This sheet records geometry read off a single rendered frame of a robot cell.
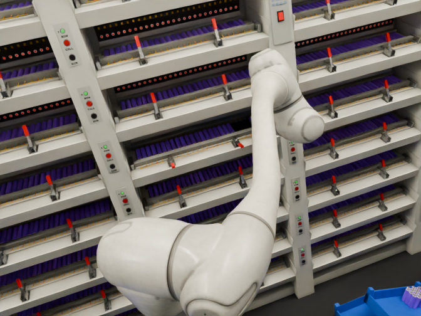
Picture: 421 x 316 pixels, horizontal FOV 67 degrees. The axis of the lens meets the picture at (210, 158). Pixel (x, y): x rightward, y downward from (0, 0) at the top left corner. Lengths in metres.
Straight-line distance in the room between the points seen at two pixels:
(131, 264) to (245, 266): 0.19
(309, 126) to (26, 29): 0.86
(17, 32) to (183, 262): 0.86
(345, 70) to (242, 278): 1.05
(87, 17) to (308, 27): 0.75
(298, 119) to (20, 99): 0.84
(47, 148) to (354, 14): 1.20
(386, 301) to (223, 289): 1.40
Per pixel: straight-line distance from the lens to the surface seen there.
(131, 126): 1.15
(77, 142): 1.17
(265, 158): 0.71
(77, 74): 1.11
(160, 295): 0.58
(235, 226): 0.54
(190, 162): 1.21
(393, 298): 1.86
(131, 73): 1.11
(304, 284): 1.82
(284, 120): 0.93
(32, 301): 1.54
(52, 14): 1.11
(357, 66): 1.42
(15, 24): 1.14
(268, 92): 0.82
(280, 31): 1.22
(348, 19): 1.37
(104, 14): 1.10
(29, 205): 1.32
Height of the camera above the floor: 1.44
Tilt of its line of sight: 25 degrees down
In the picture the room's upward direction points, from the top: 12 degrees counter-clockwise
